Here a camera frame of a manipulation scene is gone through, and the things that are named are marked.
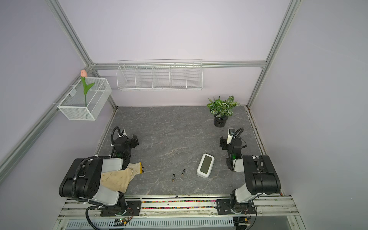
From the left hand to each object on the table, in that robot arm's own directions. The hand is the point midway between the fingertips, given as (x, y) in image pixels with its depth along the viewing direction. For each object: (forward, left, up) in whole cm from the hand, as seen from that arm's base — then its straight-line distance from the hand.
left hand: (127, 136), depth 93 cm
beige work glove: (-25, +3, -8) cm, 26 cm away
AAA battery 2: (-24, -35, -7) cm, 43 cm away
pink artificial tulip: (+19, +19, +26) cm, 37 cm away
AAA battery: (-26, -29, -8) cm, 40 cm away
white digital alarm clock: (-22, -49, -5) cm, 53 cm away
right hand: (-4, -67, -1) cm, 67 cm away
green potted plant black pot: (+5, -61, +15) cm, 63 cm away
